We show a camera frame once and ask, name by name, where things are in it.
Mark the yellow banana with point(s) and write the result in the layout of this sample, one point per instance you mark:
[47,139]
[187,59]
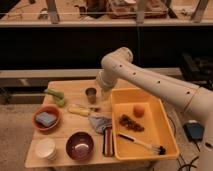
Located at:
[81,110]

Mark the wooden table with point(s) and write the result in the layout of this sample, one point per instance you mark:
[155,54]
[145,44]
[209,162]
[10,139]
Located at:
[71,124]

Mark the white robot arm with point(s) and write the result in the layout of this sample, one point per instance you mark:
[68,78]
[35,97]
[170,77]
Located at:
[190,98]

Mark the grey cloth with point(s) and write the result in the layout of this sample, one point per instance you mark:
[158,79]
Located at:
[100,123]

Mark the bunch of dark grapes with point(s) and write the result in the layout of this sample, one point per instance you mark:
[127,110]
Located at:
[130,124]

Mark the brush with black bristles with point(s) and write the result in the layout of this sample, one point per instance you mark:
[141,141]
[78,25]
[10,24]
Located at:
[155,149]

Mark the purple bowl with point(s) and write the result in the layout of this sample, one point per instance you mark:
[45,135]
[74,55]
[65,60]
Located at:
[79,146]

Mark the blue sponge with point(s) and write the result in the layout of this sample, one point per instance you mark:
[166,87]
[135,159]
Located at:
[46,119]

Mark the yellow plastic bin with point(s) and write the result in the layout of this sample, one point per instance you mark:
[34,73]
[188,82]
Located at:
[141,125]

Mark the white cup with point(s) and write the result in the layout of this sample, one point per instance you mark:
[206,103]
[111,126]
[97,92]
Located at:
[46,149]

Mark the black device with cable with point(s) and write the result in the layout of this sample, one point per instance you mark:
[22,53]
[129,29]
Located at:
[193,131]

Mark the orange fruit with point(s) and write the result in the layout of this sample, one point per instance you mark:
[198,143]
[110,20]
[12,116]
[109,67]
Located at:
[138,111]

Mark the green plastic vegetable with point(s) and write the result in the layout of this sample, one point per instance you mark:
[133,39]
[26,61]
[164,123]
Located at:
[58,97]

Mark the metal cup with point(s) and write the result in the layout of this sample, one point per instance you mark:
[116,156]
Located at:
[91,94]

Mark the orange bowl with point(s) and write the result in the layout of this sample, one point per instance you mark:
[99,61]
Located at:
[51,110]

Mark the dark red rectangular block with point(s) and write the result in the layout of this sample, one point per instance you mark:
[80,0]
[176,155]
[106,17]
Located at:
[108,144]

